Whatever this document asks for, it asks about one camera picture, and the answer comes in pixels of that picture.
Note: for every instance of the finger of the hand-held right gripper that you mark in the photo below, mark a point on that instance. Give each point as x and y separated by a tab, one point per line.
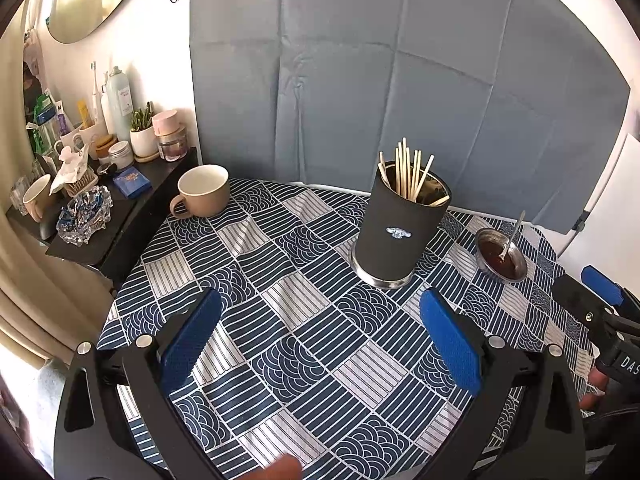
600	282
575	295

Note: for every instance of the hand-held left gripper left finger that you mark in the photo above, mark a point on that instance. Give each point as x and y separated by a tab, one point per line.
192	342

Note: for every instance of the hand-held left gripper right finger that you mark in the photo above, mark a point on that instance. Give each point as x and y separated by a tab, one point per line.
452	345

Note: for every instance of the black cylindrical utensil holder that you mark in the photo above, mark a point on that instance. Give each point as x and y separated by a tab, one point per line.
395	240

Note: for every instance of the bunch of wooden chopsticks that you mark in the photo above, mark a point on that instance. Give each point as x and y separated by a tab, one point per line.
400	175

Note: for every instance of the person's right hand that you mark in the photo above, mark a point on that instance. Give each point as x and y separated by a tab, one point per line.
592	390

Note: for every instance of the person's left hand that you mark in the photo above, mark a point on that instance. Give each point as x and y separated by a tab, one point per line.
277	470

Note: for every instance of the grey backdrop clamp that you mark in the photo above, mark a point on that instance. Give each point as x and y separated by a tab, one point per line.
580	222

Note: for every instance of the metal bowl with dark sauce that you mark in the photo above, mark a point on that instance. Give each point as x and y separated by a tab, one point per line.
500	265

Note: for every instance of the metal spoon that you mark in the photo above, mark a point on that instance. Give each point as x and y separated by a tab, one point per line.
515	232

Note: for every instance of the blue patterned tablecloth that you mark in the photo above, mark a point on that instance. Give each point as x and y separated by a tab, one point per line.
310	310

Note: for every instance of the large beige mug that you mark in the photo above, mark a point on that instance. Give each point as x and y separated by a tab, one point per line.
202	200

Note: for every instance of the foil-lined glass ashtray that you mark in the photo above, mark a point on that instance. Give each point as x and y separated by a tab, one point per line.
85	217

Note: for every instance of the beige curtain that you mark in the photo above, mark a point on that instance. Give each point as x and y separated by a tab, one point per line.
30	300

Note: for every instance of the small blue box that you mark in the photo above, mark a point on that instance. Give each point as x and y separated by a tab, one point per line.
131	181

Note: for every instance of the cotton swab box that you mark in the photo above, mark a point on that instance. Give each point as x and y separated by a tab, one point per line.
82	185

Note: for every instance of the glass candle jar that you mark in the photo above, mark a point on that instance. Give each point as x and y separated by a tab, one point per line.
172	149

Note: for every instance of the white cosmetic jar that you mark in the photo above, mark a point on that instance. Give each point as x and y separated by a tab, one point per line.
121	156

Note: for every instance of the potted cactus in white pot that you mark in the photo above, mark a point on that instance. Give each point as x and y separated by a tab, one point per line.
143	142

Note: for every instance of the small beige mug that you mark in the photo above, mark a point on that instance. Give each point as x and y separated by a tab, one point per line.
36	200

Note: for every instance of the crumpled white tissue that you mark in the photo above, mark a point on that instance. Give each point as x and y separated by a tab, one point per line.
70	167

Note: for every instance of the wooden lidded jar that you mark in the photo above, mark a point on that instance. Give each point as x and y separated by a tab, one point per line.
105	141

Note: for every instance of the pink lidded jar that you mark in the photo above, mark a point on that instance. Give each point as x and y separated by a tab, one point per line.
166	122

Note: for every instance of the clear drinking glass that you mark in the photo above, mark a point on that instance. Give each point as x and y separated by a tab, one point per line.
17	197

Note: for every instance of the white mug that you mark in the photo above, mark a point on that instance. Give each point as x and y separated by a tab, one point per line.
90	135

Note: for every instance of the white plastic bottle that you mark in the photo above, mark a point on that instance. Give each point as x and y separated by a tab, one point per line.
107	115

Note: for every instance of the grey-green spray can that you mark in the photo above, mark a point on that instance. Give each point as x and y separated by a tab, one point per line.
121	100

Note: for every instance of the yellow tube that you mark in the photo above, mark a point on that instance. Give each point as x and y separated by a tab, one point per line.
84	112

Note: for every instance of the green and blue packets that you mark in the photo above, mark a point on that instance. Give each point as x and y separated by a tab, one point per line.
46	110

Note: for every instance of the white electric toothbrush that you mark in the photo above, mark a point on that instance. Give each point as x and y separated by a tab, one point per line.
93	85

